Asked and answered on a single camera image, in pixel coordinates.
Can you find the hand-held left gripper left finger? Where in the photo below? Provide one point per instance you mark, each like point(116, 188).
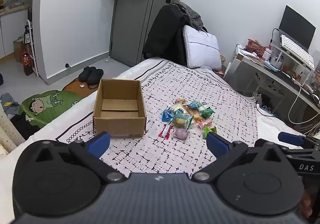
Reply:
point(98, 142)

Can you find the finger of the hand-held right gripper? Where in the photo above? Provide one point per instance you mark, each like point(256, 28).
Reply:
point(290, 138)

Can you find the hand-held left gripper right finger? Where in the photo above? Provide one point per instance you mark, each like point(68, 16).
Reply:
point(217, 143)

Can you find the bright green snack packet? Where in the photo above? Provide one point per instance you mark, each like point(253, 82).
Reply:
point(208, 130)

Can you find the pink snack packet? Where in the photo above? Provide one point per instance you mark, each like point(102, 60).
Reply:
point(203, 123)

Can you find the dark green snack packet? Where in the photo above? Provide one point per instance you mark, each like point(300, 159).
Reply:
point(207, 113)

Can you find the brown cardboard box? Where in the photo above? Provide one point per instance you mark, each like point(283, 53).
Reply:
point(120, 113)

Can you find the pink round cake packet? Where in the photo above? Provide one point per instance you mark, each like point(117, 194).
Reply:
point(182, 134)

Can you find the orange snack packet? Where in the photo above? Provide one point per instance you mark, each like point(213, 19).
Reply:
point(194, 113)

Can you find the green-edged round cake packet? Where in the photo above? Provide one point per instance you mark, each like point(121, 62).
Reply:
point(181, 120)

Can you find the teal snack packet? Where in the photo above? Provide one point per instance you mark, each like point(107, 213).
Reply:
point(194, 105)

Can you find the red snack packet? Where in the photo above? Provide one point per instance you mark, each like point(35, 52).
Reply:
point(165, 131)

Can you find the white cracker packet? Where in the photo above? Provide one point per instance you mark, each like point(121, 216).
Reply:
point(178, 107)

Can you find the clear bread sticks packet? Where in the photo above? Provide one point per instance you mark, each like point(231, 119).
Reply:
point(181, 100)

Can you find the blue snack packet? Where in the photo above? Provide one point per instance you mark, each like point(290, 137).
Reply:
point(167, 115)

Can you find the person's right hand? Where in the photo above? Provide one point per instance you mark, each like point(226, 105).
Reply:
point(307, 205)

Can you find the patterned white bed cover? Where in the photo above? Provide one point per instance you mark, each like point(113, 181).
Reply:
point(75, 116)

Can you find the cartoon floor mat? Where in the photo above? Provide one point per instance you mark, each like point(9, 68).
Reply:
point(50, 103)

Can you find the black slipper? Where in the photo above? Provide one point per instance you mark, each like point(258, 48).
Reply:
point(96, 76)
point(85, 73)

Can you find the black-patterned white blanket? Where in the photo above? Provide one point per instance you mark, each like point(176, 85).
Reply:
point(175, 81)

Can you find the blue cloth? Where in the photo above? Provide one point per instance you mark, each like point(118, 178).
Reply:
point(207, 67)

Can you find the grey desk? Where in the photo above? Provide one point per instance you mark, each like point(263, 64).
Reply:
point(246, 65)

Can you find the wicker basket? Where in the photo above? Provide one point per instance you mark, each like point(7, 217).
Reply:
point(222, 59)

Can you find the white keyboard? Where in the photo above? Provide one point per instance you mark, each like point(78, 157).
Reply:
point(297, 51)

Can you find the polka dot cloth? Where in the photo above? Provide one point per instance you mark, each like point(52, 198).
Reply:
point(8, 128)

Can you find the light grey laptop bag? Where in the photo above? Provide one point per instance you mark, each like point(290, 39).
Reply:
point(202, 48)

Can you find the red plastic basket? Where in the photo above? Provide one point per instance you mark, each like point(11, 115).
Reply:
point(255, 47)

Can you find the white rack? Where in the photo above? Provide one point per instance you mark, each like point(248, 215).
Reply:
point(35, 63)

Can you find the brown soda bottle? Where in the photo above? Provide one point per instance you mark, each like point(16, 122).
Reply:
point(27, 62)

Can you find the black monitor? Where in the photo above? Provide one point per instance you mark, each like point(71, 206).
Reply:
point(296, 28)

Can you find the grey door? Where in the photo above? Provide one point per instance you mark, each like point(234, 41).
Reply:
point(130, 26)

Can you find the black coat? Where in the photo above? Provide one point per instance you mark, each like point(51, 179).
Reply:
point(162, 36)

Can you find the dark glass bottle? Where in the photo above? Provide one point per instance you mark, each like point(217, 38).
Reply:
point(26, 36)

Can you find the grey sweater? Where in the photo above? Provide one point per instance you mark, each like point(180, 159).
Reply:
point(192, 17)

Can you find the white lower cabinet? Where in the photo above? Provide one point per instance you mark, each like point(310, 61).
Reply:
point(12, 33)

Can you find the kitchen counter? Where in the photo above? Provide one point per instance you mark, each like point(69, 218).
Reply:
point(12, 9)

